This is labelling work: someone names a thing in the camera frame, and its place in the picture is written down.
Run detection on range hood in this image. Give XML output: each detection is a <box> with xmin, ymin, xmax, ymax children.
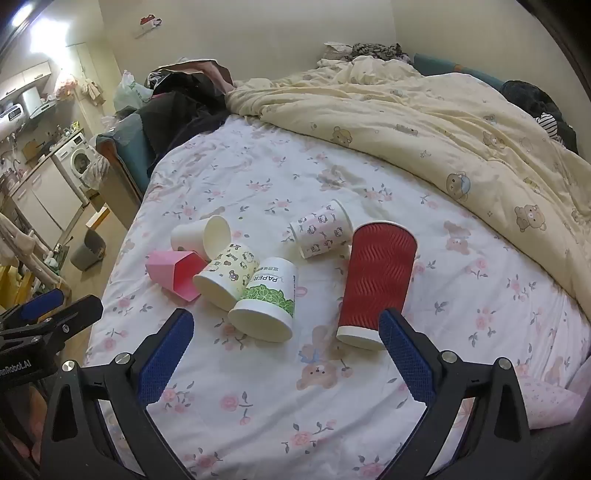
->
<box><xmin>21</xmin><ymin>88</ymin><xmax>57</xmax><ymax>121</ymax></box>

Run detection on pink plastic cup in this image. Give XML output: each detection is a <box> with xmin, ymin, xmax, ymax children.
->
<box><xmin>146</xmin><ymin>250</ymin><xmax>208</xmax><ymax>303</ymax></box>

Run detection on white plastic bag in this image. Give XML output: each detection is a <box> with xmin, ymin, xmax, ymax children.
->
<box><xmin>113</xmin><ymin>70</ymin><xmax>153</xmax><ymax>112</ymax></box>

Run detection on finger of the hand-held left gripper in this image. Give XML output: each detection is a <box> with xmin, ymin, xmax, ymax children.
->
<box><xmin>0</xmin><ymin>295</ymin><xmax>103</xmax><ymax>352</ymax></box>
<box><xmin>0</xmin><ymin>288</ymin><xmax>64</xmax><ymax>331</ymax></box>

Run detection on leopard print cloth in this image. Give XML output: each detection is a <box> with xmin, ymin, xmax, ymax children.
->
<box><xmin>352</xmin><ymin>43</ymin><xmax>413</xmax><ymax>64</ymax></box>

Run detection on pink cloth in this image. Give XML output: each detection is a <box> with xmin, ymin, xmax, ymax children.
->
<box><xmin>203</xmin><ymin>62</ymin><xmax>236</xmax><ymax>89</ymax></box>

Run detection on teal headboard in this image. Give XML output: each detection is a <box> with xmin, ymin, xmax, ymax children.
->
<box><xmin>413</xmin><ymin>53</ymin><xmax>505</xmax><ymax>89</ymax></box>

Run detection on beige kitchen counter cabinet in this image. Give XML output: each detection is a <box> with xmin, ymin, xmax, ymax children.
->
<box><xmin>11</xmin><ymin>157</ymin><xmax>88</xmax><ymax>250</ymax></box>

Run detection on dark clothes pile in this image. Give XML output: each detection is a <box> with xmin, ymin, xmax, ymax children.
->
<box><xmin>134</xmin><ymin>71</ymin><xmax>232</xmax><ymax>162</ymax></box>

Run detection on red ripple paper cup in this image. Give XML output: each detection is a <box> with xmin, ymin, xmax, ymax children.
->
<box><xmin>335</xmin><ymin>222</ymin><xmax>419</xmax><ymax>352</ymax></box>

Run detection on black white striped cloth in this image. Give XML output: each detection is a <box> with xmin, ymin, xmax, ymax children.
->
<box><xmin>536</xmin><ymin>112</ymin><xmax>562</xmax><ymax>139</ymax></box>

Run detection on teal wooden bed frame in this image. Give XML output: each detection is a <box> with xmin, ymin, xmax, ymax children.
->
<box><xmin>95</xmin><ymin>113</ymin><xmax>158</xmax><ymax>229</ymax></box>

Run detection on yellow bear print duvet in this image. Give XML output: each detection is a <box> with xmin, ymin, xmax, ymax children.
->
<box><xmin>226</xmin><ymin>58</ymin><xmax>591</xmax><ymax>319</ymax></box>

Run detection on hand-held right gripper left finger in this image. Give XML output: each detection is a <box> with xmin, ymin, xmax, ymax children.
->
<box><xmin>39</xmin><ymin>308</ymin><xmax>204</xmax><ymax>480</ymax></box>

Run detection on pale yellow cartoon print cup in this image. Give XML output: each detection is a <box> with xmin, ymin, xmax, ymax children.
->
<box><xmin>192</xmin><ymin>243</ymin><xmax>260</xmax><ymax>311</ymax></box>

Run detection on white cup with cartoon print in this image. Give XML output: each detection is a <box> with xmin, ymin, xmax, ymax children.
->
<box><xmin>289</xmin><ymin>199</ymin><xmax>354</xmax><ymax>260</ymax></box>

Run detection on beige upper cabinets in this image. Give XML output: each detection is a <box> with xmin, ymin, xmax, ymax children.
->
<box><xmin>0</xmin><ymin>60</ymin><xmax>51</xmax><ymax>100</ymax></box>

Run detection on grey trash bin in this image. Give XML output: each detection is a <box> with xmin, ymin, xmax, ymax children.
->
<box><xmin>70</xmin><ymin>228</ymin><xmax>106</xmax><ymax>271</ymax></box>

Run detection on plain white paper cup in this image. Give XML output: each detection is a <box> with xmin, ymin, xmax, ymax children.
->
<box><xmin>171</xmin><ymin>215</ymin><xmax>231</xmax><ymax>259</ymax></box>

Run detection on pink floral pillow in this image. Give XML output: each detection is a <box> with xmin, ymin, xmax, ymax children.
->
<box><xmin>522</xmin><ymin>369</ymin><xmax>587</xmax><ymax>430</ymax></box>

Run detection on dark fuzzy clothing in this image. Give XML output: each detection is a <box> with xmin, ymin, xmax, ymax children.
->
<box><xmin>501</xmin><ymin>79</ymin><xmax>580</xmax><ymax>154</ymax></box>

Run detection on white cup with green print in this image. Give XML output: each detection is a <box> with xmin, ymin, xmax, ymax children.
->
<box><xmin>228</xmin><ymin>257</ymin><xmax>297</xmax><ymax>343</ymax></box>

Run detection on white crumpled pillow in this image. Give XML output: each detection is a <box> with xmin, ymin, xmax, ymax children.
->
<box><xmin>323</xmin><ymin>41</ymin><xmax>354</xmax><ymax>60</ymax></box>

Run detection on hanging beige towel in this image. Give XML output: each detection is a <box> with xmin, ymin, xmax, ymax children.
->
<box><xmin>81</xmin><ymin>78</ymin><xmax>105</xmax><ymax>108</ymax></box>

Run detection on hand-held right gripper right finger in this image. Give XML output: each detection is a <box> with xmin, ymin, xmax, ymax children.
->
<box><xmin>379</xmin><ymin>308</ymin><xmax>534</xmax><ymax>480</ymax></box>

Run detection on white washing machine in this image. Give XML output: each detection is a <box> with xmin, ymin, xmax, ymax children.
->
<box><xmin>52</xmin><ymin>133</ymin><xmax>100</xmax><ymax>195</ymax></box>

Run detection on cardboard box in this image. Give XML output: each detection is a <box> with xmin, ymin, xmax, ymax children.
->
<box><xmin>85</xmin><ymin>205</ymin><xmax>112</xmax><ymax>230</ymax></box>

